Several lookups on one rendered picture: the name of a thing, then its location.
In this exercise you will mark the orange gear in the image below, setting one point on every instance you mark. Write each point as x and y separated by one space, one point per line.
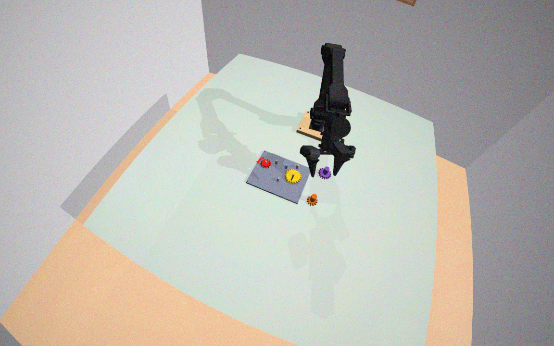
312 199

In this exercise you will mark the purple gear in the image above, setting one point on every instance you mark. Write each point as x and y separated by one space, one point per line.
325 173

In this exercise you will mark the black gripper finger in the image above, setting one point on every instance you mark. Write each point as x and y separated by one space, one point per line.
337 166
312 165

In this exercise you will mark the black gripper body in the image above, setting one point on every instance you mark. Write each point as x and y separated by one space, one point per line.
314 153

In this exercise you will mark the yellow gear with black stripe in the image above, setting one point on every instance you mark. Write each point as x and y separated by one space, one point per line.
293 179

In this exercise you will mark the red gear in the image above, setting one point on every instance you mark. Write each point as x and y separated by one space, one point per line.
265 164

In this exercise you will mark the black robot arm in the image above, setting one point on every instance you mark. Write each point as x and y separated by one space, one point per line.
328 112

